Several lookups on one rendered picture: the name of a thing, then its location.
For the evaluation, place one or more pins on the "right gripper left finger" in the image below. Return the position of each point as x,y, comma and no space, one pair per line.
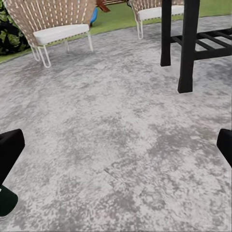
12,144

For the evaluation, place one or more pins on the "bush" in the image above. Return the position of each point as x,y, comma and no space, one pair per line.
12,40

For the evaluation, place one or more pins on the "insectifuge atomizer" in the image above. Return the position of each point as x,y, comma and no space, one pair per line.
8,200

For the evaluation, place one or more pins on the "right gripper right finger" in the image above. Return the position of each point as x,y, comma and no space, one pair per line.
224,143

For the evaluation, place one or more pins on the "charcoal grill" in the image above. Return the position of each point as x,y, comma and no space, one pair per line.
189,38

